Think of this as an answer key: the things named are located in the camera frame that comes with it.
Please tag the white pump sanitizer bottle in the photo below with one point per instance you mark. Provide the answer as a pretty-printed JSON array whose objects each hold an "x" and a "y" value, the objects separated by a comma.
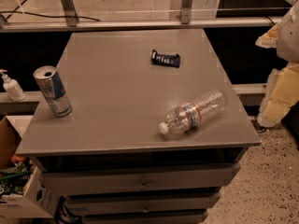
[{"x": 12, "y": 87}]

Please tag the green snack packets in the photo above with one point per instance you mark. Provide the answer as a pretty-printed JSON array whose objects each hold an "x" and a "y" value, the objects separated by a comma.
[{"x": 14, "y": 179}]

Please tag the red bull can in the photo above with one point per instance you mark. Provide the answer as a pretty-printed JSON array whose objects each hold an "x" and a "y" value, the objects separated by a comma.
[{"x": 52, "y": 88}]

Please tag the clear plastic water bottle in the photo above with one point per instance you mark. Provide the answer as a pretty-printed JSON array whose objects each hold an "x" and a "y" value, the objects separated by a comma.
[{"x": 191, "y": 113}]

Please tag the white cardboard box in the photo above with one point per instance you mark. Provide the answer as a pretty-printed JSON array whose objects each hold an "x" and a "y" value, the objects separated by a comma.
[{"x": 36, "y": 201}]

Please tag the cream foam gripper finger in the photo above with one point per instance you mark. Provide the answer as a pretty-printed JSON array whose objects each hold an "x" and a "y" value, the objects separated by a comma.
[
  {"x": 281, "y": 94},
  {"x": 269, "y": 39}
]

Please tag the dark blue rxbar wrapper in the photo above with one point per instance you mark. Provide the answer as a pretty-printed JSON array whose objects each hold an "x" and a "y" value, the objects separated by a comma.
[{"x": 165, "y": 59}]

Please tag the grey drawer cabinet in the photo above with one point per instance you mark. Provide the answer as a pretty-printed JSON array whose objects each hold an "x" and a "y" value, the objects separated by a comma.
[{"x": 108, "y": 159}]

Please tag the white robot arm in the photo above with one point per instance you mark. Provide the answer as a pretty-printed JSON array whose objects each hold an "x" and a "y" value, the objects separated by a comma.
[{"x": 288, "y": 36}]

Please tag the grey metal frame rail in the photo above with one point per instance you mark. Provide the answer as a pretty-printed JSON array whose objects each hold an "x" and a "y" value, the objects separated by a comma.
[{"x": 84, "y": 15}]

